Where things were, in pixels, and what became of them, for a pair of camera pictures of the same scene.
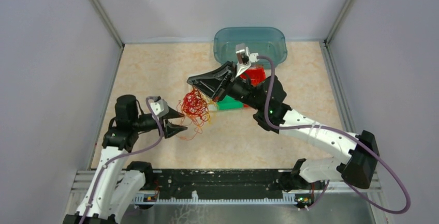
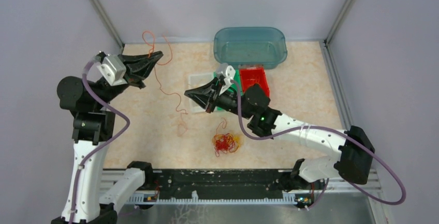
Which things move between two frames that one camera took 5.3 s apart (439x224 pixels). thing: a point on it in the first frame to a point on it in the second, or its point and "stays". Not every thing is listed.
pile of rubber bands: (196, 108) to (225, 143)
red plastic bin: (255, 75) stays
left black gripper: (171, 129) to (139, 66)
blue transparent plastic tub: (267, 42) stays
